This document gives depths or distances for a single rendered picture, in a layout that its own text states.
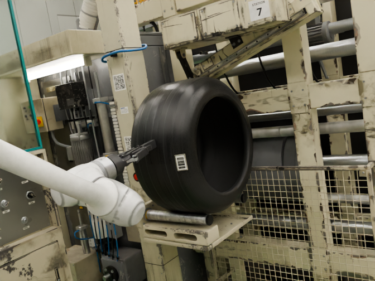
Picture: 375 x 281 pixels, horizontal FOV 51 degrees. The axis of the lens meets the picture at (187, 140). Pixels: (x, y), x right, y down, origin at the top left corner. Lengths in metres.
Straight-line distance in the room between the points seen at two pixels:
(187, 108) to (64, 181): 0.63
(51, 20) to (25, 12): 0.81
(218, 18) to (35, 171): 1.12
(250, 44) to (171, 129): 0.64
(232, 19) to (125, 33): 0.48
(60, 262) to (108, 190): 0.95
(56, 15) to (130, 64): 11.19
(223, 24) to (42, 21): 11.04
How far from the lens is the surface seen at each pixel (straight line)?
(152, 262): 2.01
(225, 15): 1.79
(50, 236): 1.94
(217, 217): 1.92
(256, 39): 1.86
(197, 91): 1.53
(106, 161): 1.28
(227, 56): 1.94
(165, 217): 1.72
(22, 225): 1.92
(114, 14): 1.86
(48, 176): 1.01
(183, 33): 1.92
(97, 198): 1.06
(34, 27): 12.46
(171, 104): 1.49
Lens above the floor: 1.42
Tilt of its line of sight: 7 degrees down
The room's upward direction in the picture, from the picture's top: 9 degrees counter-clockwise
